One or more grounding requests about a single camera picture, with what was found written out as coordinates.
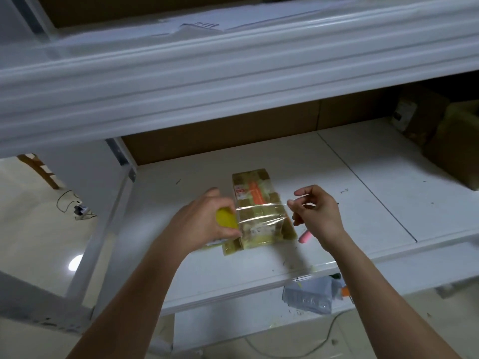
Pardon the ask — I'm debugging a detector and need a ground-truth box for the person's left hand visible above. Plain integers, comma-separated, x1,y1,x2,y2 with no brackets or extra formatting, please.
159,187,244,257

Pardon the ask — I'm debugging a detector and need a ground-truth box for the person's right hand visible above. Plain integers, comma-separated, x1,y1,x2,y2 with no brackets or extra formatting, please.
286,184,350,253

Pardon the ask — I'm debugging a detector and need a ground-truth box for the pink utility knife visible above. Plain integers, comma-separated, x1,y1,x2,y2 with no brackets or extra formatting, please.
298,201,339,244

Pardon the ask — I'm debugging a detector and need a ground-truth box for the yellow tape roll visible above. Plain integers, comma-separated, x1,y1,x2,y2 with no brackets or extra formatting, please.
214,206,240,230

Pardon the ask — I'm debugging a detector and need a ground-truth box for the white metal shelf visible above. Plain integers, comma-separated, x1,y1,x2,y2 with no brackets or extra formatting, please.
0,0,479,356

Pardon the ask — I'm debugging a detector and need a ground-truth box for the small taped carton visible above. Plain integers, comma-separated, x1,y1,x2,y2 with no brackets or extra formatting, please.
210,168,298,256

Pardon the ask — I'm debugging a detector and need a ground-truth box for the clear taped brown cardboard box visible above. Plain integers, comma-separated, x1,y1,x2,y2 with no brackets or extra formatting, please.
423,99,479,191

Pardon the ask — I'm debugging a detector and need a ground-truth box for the person's right forearm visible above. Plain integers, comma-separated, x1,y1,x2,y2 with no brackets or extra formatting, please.
329,234,461,359

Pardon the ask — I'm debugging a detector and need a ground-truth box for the person's left forearm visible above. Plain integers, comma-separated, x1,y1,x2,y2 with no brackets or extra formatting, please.
66,239,184,359

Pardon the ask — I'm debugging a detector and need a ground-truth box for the white power strip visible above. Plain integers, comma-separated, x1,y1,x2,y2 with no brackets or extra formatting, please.
71,202,94,220

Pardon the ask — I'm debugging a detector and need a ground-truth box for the wooden chair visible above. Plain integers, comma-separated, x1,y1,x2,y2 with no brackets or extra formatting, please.
16,153,61,191

